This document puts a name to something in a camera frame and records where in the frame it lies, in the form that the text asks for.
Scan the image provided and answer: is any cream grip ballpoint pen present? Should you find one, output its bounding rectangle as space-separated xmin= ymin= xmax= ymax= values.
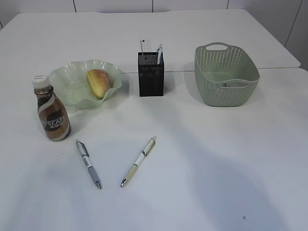
xmin=120 ymin=136 xmax=157 ymax=188

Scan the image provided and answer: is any blue grip ballpoint pen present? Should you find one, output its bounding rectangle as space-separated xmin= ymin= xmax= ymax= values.
xmin=156 ymin=43 xmax=162 ymax=65

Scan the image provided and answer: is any sugared bread roll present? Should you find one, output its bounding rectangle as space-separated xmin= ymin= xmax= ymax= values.
xmin=86 ymin=69 xmax=112 ymax=99

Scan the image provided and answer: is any clear plastic ruler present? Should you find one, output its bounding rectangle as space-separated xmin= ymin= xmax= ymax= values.
xmin=140 ymin=38 xmax=152 ymax=55

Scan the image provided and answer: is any grey grip ballpoint pen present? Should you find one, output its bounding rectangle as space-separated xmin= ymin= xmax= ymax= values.
xmin=75 ymin=140 xmax=103 ymax=190

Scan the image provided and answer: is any brown Nescafe coffee bottle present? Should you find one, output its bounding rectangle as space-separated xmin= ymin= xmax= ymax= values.
xmin=32 ymin=75 xmax=71 ymax=141

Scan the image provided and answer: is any black mesh pen holder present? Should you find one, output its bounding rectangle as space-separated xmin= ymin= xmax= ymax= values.
xmin=138 ymin=52 xmax=165 ymax=97

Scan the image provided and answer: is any green woven plastic basket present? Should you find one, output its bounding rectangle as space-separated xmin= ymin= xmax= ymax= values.
xmin=194 ymin=42 xmax=260 ymax=107

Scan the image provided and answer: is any green wavy glass plate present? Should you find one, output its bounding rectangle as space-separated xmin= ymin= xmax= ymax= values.
xmin=48 ymin=59 xmax=122 ymax=109

